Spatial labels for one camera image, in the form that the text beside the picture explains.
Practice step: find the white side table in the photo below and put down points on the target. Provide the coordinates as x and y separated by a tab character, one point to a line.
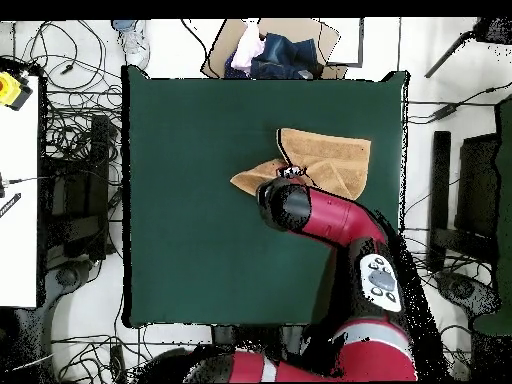
18	240

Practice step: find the white shoe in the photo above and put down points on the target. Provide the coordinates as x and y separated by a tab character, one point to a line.
136	46

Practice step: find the black power strip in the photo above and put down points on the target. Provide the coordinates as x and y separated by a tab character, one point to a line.
118	362

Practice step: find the yellow emergency stop box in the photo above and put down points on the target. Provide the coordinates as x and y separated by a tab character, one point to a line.
10	90

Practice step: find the blue denim garment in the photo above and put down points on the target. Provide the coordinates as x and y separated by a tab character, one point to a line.
288	56

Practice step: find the brown cardboard box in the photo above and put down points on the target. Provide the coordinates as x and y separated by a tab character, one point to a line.
332	40

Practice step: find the black stand frame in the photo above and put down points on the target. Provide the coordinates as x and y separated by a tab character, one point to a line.
86	200

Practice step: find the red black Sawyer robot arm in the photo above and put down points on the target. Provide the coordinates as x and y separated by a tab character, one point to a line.
344	220

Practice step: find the person's leg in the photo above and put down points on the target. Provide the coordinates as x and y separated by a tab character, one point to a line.
122	24

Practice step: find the orange-brown terry towel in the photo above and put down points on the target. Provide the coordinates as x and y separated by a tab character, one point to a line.
332	160

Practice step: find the black chair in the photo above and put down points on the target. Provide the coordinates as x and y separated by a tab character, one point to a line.
476	180

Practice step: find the dark green table cloth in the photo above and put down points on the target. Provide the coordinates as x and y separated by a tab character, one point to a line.
192	240

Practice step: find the pink garment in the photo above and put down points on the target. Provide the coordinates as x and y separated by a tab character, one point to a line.
246	52

